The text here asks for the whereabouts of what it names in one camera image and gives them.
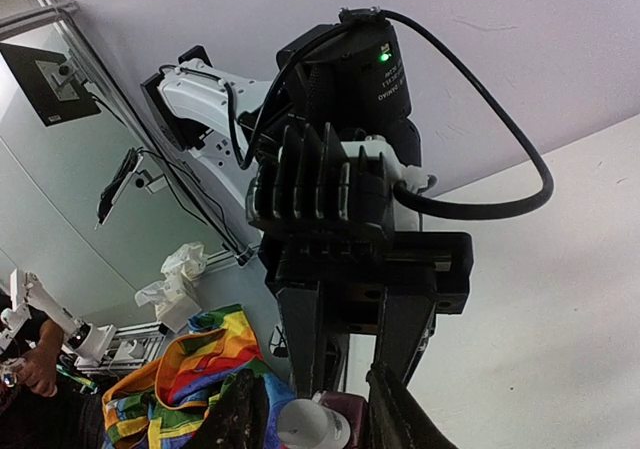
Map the white nail polish cap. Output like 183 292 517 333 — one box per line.
276 399 330 448

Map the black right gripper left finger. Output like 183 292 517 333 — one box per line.
192 369 285 448

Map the black wall monitor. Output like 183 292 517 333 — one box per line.
1 43 101 126

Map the black left camera cable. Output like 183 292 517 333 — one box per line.
227 7 556 220

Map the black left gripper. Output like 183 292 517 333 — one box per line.
259 232 474 398

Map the purple nail polish bottle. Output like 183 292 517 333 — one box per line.
312 391 369 449

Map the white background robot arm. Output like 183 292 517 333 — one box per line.
1 270 293 448

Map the rainbow sleeve forearm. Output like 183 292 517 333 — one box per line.
102 304 295 448

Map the black tablet on stand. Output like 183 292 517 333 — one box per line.
95 148 168 229

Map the background person hand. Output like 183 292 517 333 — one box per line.
18 349 57 398

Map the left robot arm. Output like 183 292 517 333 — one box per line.
143 8 473 397

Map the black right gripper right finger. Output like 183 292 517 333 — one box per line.
366 362 457 449

